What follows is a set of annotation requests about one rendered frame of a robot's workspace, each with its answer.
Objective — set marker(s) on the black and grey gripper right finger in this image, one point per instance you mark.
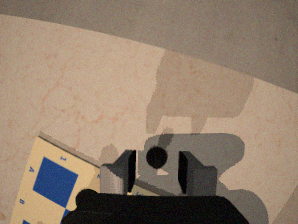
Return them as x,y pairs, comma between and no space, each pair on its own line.
194,178

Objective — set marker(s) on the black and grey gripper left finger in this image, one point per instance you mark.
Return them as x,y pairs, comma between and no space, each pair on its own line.
112,176

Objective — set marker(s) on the blue and cream chessboard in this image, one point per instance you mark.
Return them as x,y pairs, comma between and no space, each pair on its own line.
52,179

